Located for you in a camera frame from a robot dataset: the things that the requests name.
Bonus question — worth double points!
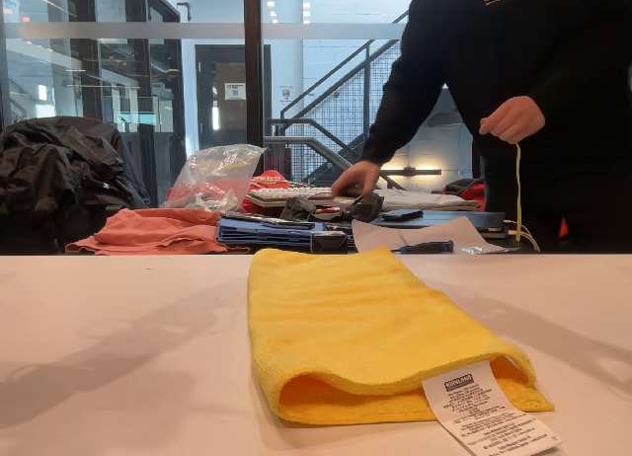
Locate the person right forearm black sleeve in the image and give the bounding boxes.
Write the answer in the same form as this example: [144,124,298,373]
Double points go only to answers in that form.
[358,75,432,167]

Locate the metal staircase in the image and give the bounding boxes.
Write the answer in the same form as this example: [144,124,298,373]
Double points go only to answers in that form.
[264,9,475,190]

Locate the yellow cable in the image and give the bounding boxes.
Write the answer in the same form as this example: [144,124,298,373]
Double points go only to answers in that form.
[513,140,524,244]

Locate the white lined paper sheet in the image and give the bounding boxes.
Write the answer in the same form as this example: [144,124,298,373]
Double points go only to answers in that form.
[351,215,510,255]

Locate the dark framed door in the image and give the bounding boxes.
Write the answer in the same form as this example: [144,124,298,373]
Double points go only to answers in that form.
[195,44,272,151]

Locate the clear plastic bag with parts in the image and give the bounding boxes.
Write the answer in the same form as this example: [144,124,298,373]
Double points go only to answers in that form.
[160,143,268,213]

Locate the person left hand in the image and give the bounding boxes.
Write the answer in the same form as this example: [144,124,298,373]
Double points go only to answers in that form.
[478,95,547,145]

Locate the coral t-shirt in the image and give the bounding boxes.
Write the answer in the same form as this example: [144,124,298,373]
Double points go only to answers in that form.
[65,207,252,257]

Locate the black jacket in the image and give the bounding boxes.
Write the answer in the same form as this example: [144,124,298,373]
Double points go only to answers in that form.
[0,115,152,255]

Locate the red jacket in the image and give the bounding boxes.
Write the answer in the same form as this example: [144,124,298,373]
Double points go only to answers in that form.
[443,177,488,200]

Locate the large crumpled black bag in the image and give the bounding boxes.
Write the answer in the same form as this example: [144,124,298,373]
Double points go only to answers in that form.
[348,192,386,224]

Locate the red cloth white print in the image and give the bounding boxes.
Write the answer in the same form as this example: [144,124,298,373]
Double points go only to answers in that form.
[165,169,293,215]

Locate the small crumpled black bag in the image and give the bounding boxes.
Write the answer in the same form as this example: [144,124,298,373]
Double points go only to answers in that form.
[279,195,317,223]

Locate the yellow microfiber towel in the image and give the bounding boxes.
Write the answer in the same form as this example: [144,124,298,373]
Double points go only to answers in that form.
[246,247,564,448]

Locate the glowing wall light bar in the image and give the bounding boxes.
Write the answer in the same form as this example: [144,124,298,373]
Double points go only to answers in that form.
[379,164,443,177]

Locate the black flat device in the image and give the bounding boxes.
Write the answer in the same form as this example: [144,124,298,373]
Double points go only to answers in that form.
[382,208,425,223]

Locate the person torso black sweater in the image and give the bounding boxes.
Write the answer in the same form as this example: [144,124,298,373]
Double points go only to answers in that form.
[409,0,632,254]

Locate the white keyboard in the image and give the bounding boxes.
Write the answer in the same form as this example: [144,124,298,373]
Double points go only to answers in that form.
[245,185,364,209]

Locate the small bag of screws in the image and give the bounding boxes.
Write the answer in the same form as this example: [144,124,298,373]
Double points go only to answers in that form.
[459,244,508,256]

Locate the beige folded cloth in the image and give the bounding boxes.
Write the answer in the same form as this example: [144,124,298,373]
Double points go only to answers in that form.
[379,188,483,213]

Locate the small black box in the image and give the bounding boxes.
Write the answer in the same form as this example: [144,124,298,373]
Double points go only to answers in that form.
[310,230,349,255]

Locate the white cables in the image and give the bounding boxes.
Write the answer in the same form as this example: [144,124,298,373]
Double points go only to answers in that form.
[503,220,542,253]

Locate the black desk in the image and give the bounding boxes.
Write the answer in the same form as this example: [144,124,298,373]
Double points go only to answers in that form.
[53,206,544,257]

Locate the blue handled screwdriver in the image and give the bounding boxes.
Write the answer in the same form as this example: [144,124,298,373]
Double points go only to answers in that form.
[392,239,455,256]

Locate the person right hand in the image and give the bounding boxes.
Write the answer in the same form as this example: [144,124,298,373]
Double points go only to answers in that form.
[329,159,384,199]

